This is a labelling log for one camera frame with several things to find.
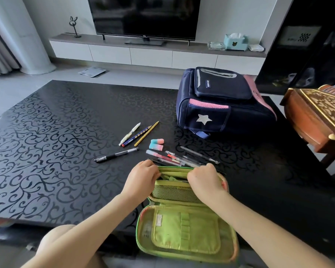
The person's right fingers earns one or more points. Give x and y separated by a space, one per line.
202 170

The white tissue packet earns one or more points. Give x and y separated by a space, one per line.
256 47

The clear pink pen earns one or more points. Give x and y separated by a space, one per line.
160 156

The white television cabinet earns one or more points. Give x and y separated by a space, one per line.
156 54

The grey curtain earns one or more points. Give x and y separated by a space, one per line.
0 52

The clear slim pen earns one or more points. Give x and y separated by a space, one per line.
199 154

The navy and pink backpack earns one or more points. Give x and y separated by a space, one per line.
223 103

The dark wooden zither stand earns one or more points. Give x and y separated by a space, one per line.
328 160

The person's left hand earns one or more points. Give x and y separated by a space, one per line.
139 181

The yellow pencil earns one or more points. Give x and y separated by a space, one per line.
146 133

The white pen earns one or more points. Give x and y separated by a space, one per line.
129 133

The person's right forearm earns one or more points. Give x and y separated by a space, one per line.
268 234

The green pencil case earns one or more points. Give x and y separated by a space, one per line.
185 220

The clear pen with red cap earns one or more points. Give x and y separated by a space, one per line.
181 159

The blue dotted pencil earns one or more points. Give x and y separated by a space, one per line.
136 136

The white bathroom scale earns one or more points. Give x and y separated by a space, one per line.
92 71

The person's left fingers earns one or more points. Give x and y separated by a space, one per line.
153 168

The clear glass tray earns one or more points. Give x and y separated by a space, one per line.
216 46

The black glass cabinet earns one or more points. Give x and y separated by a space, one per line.
304 44

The person's left forearm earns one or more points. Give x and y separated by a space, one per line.
81 234

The black flat television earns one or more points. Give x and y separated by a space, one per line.
143 16

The black gel pen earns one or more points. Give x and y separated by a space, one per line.
116 155

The pink and blue eraser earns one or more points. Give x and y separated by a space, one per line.
157 141
156 147

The person's right hand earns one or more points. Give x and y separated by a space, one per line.
205 184

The teal tissue box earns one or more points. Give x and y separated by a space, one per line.
235 42

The carved wooden zither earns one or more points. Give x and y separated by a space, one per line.
315 117

